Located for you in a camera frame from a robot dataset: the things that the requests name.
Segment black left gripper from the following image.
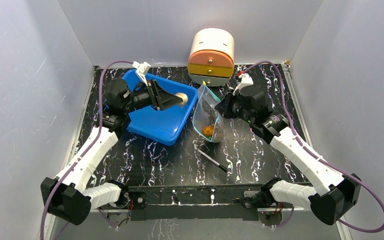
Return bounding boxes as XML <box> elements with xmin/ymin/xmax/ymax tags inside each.
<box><xmin>122</xmin><ymin>79</ymin><xmax>183</xmax><ymax>114</ymax></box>

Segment clear zip top bag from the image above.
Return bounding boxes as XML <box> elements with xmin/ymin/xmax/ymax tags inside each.
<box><xmin>192</xmin><ymin>81</ymin><xmax>224</xmax><ymax>143</ymax></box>

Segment blue plastic bin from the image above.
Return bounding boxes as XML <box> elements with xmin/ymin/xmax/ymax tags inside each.
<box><xmin>103</xmin><ymin>69</ymin><xmax>198</xmax><ymax>146</ymax></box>

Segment brown longan bunch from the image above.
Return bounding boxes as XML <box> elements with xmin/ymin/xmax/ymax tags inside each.
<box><xmin>201</xmin><ymin>101</ymin><xmax>222</xmax><ymax>143</ymax></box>

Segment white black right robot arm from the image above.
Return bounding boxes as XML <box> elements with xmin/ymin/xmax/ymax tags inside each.
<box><xmin>214</xmin><ymin>87</ymin><xmax>361</xmax><ymax>226</ymax></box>

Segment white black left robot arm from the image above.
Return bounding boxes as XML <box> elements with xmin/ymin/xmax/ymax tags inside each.
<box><xmin>40</xmin><ymin>79</ymin><xmax>188</xmax><ymax>226</ymax></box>

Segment pastel mini drawer cabinet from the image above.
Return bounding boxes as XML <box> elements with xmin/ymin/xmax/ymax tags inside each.
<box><xmin>187</xmin><ymin>28</ymin><xmax>235</xmax><ymax>87</ymax></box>

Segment black and white pen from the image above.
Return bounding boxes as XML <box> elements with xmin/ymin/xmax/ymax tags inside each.
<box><xmin>197</xmin><ymin>149</ymin><xmax>228</xmax><ymax>173</ymax></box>

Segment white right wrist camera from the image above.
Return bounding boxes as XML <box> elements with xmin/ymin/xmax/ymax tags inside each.
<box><xmin>232</xmin><ymin>71</ymin><xmax>254</xmax><ymax>96</ymax></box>

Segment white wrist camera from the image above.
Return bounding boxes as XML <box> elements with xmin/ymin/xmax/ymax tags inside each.
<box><xmin>232</xmin><ymin>71</ymin><xmax>254</xmax><ymax>96</ymax></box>
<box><xmin>132</xmin><ymin>61</ymin><xmax>151</xmax><ymax>86</ymax></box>

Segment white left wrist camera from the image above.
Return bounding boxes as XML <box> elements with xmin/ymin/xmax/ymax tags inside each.
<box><xmin>132</xmin><ymin>61</ymin><xmax>151</xmax><ymax>86</ymax></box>

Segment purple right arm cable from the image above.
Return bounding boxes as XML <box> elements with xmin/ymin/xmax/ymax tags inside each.
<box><xmin>241</xmin><ymin>60</ymin><xmax>384</xmax><ymax>234</ymax></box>

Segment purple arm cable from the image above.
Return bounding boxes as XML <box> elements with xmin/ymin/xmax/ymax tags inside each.
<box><xmin>241</xmin><ymin>60</ymin><xmax>384</xmax><ymax>234</ymax></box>
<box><xmin>39</xmin><ymin>60</ymin><xmax>135</xmax><ymax>240</ymax></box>

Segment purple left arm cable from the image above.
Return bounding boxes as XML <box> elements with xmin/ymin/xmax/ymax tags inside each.
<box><xmin>39</xmin><ymin>60</ymin><xmax>135</xmax><ymax>240</ymax></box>

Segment aluminium frame rail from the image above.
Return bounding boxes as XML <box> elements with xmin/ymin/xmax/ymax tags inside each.
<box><xmin>42</xmin><ymin>188</ymin><xmax>345</xmax><ymax>220</ymax></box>

